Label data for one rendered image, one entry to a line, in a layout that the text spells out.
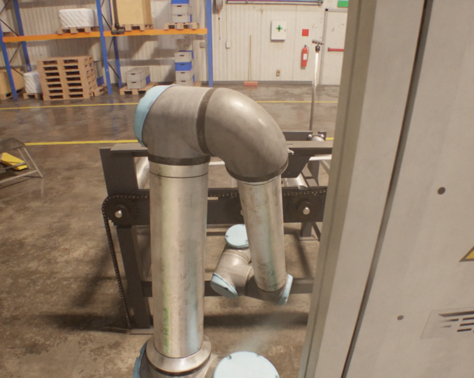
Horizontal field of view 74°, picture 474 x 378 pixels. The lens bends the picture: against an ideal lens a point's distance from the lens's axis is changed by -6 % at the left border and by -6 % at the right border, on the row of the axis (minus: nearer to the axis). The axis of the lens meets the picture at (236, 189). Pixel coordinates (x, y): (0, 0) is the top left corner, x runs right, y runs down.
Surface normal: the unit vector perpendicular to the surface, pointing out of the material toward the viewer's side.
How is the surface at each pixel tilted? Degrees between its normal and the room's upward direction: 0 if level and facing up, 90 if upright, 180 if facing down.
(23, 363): 0
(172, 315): 81
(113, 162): 90
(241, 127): 68
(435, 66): 90
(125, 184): 90
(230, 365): 5
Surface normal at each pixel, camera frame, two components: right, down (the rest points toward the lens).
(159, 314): -0.59, 0.21
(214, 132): -0.22, 0.40
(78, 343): 0.00, -0.89
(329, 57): 0.04, 0.45
